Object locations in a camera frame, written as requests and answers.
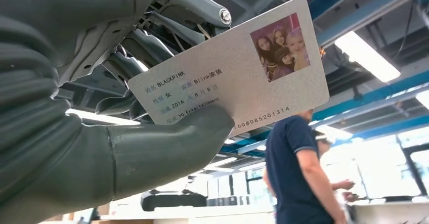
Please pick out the standing person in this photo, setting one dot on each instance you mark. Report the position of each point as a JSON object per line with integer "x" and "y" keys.
{"x": 291, "y": 169}

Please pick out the ceiling strip light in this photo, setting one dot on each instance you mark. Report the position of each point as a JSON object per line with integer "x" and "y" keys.
{"x": 100, "y": 118}

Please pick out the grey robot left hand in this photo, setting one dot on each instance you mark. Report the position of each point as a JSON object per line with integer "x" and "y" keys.
{"x": 151, "y": 155}

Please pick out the ceiling light panel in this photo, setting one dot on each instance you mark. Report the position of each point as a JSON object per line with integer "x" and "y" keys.
{"x": 365, "y": 56}

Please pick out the long white counter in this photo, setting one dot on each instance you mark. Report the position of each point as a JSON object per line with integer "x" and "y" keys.
{"x": 218, "y": 215}

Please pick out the black desktop device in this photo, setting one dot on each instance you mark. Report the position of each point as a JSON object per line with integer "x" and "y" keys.
{"x": 174, "y": 200}

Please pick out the white photo ID card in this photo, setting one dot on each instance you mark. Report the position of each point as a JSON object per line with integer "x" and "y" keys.
{"x": 234, "y": 75}

